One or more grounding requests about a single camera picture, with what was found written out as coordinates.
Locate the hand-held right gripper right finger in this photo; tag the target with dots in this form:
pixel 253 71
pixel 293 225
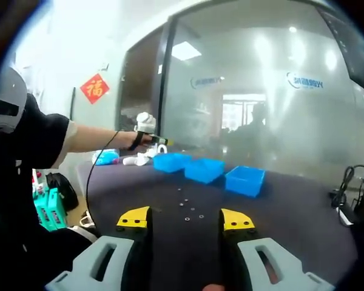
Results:
pixel 245 263

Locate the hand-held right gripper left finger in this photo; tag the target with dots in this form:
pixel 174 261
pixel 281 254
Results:
pixel 79 272

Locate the blue plastic bin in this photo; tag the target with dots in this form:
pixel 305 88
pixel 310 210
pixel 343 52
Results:
pixel 245 182
pixel 170 163
pixel 204 171

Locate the screws nuts and washers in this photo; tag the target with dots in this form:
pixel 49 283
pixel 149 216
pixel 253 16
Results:
pixel 187 218

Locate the white cloth glove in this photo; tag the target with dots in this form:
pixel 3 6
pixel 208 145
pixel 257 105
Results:
pixel 145 157
pixel 132 161

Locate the blue tissue pack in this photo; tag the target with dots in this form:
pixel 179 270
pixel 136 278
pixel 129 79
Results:
pixel 107 157

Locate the stack of teal cartons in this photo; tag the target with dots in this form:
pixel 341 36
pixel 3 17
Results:
pixel 51 212

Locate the black bag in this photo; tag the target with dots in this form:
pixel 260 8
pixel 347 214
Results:
pixel 63 188

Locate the person in black shirt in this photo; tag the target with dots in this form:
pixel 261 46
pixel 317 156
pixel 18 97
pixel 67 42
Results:
pixel 24 182

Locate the grey chest-worn device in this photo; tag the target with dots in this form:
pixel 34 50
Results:
pixel 13 91

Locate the dark framed panel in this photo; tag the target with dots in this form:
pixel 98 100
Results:
pixel 352 54

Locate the black door frame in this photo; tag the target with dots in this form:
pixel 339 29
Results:
pixel 167 75

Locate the red paper wall decoration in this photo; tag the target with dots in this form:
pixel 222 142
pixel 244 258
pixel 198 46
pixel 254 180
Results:
pixel 94 88

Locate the small wall-mounted fixture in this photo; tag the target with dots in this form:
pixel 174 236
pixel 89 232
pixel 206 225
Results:
pixel 104 65

